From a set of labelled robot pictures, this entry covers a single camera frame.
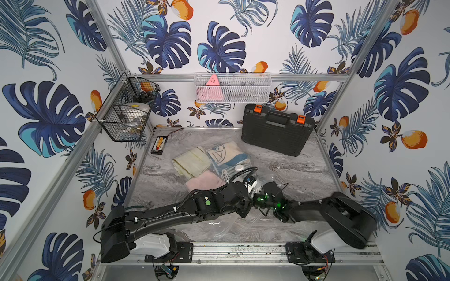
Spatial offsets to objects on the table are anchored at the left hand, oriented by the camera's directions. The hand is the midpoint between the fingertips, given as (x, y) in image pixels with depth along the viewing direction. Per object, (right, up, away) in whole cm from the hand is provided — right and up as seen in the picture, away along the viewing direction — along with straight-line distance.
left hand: (254, 199), depth 69 cm
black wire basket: (-60, +36, +14) cm, 71 cm away
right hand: (-6, -2, +13) cm, 14 cm away
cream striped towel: (-31, +12, +33) cm, 47 cm away
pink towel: (-21, +4, +21) cm, 30 cm away
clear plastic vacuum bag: (-19, +10, +31) cm, 38 cm away
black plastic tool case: (+15, +29, +22) cm, 39 cm away
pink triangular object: (-18, +49, +20) cm, 57 cm away
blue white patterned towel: (-9, +14, +32) cm, 36 cm away
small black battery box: (-53, +22, +41) cm, 70 cm away
